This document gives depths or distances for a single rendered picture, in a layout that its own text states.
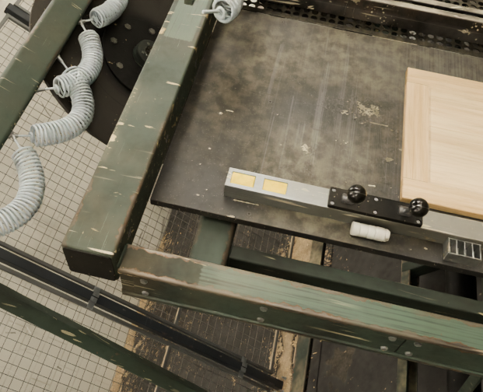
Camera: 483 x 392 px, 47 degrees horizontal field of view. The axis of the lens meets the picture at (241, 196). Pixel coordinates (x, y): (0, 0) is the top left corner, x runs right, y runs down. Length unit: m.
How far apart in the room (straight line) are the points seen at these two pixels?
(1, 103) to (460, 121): 1.19
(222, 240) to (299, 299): 0.24
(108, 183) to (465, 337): 0.73
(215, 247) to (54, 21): 0.98
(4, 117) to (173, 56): 0.52
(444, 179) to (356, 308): 0.43
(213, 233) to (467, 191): 0.58
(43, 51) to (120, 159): 0.71
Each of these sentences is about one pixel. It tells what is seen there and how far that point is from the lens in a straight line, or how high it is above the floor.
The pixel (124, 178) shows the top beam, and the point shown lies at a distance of 1.10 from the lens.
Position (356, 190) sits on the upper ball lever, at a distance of 1.06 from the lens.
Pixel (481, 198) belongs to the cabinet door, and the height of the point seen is 1.22.
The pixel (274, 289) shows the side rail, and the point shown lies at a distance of 1.04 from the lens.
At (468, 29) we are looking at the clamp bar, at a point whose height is 1.25.
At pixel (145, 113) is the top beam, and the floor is 1.90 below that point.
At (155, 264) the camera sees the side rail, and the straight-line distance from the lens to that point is 1.05.
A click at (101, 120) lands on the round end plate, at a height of 1.89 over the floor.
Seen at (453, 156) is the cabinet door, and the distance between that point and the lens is 1.39.
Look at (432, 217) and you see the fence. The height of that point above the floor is 1.33.
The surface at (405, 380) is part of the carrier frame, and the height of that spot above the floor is 0.18.
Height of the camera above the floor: 2.13
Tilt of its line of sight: 24 degrees down
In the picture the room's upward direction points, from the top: 58 degrees counter-clockwise
